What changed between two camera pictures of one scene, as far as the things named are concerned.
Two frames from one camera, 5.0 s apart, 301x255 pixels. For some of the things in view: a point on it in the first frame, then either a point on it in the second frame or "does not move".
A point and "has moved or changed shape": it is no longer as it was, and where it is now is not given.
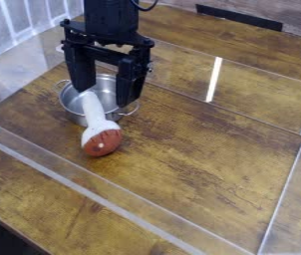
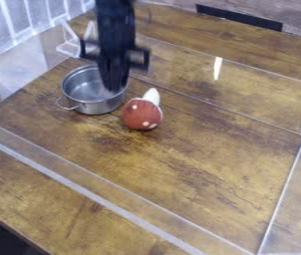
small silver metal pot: (106, 90) has moved or changed shape
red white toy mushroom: (102, 135) -> (142, 113)
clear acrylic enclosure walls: (136, 147) does not move
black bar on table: (241, 17) does not move
